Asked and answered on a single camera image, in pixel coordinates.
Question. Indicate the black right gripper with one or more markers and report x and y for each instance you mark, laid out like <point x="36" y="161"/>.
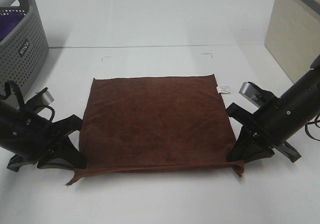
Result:
<point x="254" y="142"/>

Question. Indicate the grey perforated plastic basket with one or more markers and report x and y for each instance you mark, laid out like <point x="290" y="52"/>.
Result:
<point x="25" y="49"/>

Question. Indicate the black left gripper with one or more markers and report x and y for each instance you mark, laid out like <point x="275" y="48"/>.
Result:
<point x="55" y="143"/>

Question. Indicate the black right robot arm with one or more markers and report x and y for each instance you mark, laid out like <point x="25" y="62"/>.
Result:
<point x="276" y="120"/>

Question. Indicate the purple towel in basket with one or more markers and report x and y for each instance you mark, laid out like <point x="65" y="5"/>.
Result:
<point x="8" y="22"/>

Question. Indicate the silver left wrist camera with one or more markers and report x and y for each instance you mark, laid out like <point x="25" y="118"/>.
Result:
<point x="44" y="97"/>

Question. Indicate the beige storage box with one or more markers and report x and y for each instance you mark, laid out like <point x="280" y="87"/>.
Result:
<point x="293" y="35"/>

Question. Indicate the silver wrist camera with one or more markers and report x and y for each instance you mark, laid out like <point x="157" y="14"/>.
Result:
<point x="44" y="97"/>
<point x="254" y="94"/>

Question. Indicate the brown towel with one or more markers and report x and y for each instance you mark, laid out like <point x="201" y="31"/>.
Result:
<point x="155" y="124"/>

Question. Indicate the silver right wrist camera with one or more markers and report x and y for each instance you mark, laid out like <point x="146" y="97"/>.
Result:
<point x="254" y="94"/>

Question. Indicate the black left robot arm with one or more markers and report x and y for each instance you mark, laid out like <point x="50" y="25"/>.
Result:
<point x="35" y="140"/>

